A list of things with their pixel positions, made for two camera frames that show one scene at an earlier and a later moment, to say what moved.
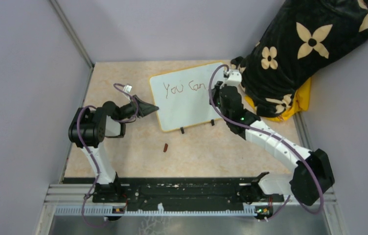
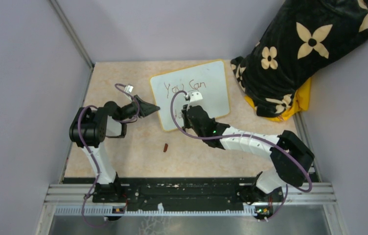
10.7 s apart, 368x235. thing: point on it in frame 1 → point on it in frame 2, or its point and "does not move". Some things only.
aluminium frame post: x=70 y=29 does not move
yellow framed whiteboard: x=183 y=97 does not move
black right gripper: x=216 y=91 → x=187 y=125
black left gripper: x=142 y=108 does not move
